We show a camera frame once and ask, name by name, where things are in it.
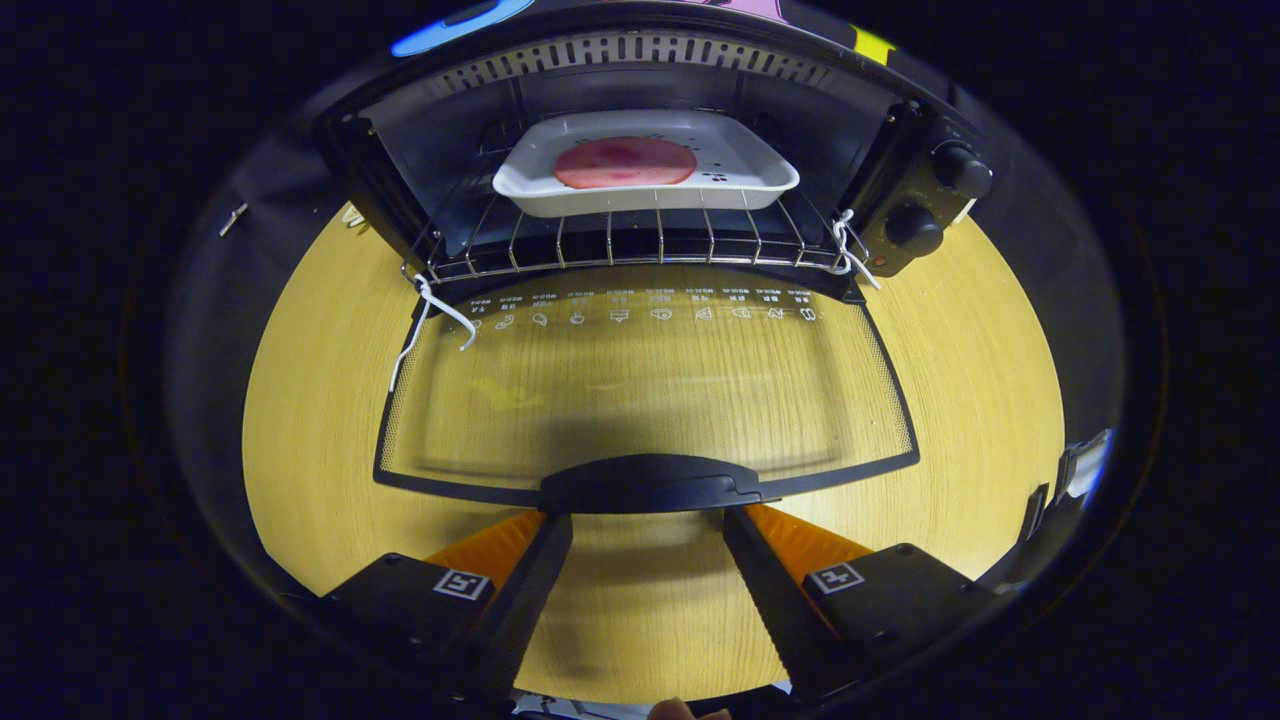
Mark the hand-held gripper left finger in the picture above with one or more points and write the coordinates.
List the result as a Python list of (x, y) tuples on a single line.
[(525, 600)]

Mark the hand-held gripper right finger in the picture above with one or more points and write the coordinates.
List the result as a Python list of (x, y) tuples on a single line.
[(765, 590)]

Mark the black toaster oven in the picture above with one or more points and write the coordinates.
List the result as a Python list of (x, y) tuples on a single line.
[(640, 485)]

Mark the white square plate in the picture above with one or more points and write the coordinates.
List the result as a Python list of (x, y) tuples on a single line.
[(745, 165)]

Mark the pink round food slice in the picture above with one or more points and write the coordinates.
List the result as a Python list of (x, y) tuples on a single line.
[(625, 162)]

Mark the black table clamp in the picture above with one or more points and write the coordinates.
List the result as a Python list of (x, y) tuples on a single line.
[(1033, 512), (1066, 470)]

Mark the silver metal clip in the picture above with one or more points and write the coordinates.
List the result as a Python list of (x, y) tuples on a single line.
[(232, 219)]

